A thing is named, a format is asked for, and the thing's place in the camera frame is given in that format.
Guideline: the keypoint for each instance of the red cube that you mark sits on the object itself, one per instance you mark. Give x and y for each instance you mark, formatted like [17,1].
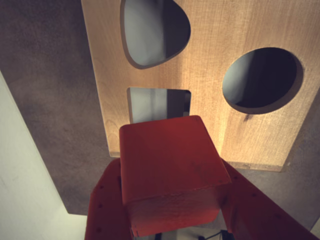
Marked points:
[170,162]

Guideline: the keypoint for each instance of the large white board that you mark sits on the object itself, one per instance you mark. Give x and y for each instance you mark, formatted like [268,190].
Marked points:
[25,175]

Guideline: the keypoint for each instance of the wooden shape sorter box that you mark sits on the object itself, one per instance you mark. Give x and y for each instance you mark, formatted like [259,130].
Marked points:
[207,75]

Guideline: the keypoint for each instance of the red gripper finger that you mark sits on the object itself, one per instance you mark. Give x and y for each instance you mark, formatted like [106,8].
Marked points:
[255,215]
[107,212]

